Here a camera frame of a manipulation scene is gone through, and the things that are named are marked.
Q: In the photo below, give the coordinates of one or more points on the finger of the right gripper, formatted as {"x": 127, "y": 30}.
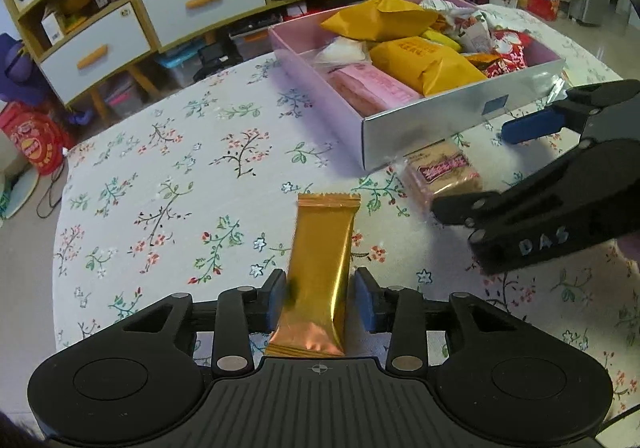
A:
{"x": 532, "y": 126}

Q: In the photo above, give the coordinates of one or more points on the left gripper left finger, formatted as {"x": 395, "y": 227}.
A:
{"x": 271, "y": 297}

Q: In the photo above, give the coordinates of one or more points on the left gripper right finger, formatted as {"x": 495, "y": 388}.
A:
{"x": 370, "y": 301}

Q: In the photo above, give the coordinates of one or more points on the gold snack bar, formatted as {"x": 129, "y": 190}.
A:
{"x": 313, "y": 315}

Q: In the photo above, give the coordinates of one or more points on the beige pastry packet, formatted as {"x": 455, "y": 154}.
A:
{"x": 439, "y": 170}

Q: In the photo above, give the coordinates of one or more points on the red white candy packet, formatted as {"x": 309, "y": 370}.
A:
{"x": 508, "y": 46}

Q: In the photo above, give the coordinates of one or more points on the orange white snack packet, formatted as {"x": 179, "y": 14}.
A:
{"x": 482, "y": 60}

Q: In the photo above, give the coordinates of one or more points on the white green snack packet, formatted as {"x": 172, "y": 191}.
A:
{"x": 466, "y": 25}

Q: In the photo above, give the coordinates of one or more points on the yellow biscuit bag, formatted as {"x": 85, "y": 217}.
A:
{"x": 424, "y": 66}

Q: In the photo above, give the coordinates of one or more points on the small yellow snack packet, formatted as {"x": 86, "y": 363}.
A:
{"x": 440, "y": 38}

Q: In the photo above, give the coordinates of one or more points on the pink wafer packet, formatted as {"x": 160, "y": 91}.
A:
{"x": 370, "y": 91}

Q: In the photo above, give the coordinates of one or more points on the large yellow snack bag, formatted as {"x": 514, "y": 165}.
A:
{"x": 381, "y": 20}

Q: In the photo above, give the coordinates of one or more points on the clear white snack packet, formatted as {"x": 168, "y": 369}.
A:
{"x": 342, "y": 51}

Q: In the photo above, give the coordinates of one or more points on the red gift bag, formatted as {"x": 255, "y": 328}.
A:
{"x": 36, "y": 135}

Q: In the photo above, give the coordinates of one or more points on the purple hat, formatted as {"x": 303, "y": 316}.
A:
{"x": 21, "y": 79}

